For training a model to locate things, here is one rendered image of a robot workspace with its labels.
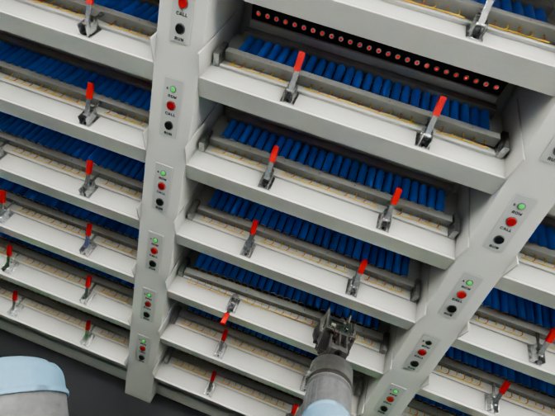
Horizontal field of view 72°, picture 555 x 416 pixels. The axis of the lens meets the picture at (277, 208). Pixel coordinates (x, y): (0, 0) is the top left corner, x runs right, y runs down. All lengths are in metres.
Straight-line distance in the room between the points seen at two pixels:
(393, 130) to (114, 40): 0.59
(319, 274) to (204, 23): 0.59
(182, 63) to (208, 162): 0.21
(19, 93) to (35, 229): 0.38
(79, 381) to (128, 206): 0.73
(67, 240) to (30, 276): 0.23
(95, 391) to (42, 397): 1.10
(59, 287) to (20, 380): 0.93
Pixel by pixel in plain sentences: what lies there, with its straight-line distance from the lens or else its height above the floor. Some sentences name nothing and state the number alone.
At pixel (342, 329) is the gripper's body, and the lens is 0.92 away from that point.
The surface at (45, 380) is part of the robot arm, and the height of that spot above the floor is 0.92.
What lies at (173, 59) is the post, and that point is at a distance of 0.81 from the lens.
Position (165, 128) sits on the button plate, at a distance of 0.85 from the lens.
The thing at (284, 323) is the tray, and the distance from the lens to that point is 1.06.
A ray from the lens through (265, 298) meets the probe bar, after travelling 1.05.
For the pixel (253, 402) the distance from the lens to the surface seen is 1.36.
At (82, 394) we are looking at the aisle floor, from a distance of 1.53.
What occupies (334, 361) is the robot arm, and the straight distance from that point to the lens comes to 0.84.
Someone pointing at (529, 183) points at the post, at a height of 1.10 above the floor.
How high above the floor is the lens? 1.29
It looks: 30 degrees down
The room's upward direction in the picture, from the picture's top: 17 degrees clockwise
